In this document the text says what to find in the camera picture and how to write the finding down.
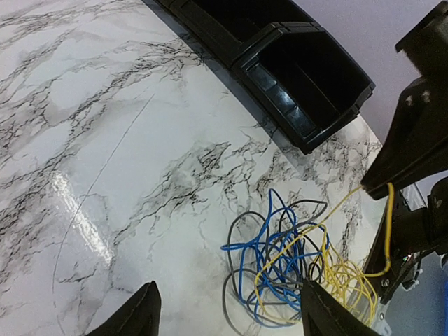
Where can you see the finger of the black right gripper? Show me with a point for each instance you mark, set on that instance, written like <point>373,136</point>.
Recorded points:
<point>416,145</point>

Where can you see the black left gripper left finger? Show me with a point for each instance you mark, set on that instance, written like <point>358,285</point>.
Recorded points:
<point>139,315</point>

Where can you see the black bin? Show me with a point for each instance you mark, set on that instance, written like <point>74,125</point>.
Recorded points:
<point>304,79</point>
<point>229,28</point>

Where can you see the black bin middle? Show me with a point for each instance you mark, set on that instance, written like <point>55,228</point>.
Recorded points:
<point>229,28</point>

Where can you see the black bin near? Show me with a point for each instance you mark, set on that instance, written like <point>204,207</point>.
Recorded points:
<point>304,79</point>

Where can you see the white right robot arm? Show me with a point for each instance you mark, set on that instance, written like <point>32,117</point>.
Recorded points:
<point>405,237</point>

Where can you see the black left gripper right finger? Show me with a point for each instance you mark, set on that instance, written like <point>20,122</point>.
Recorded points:
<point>322,315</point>

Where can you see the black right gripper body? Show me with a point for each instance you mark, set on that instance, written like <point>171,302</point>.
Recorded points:
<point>425,45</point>

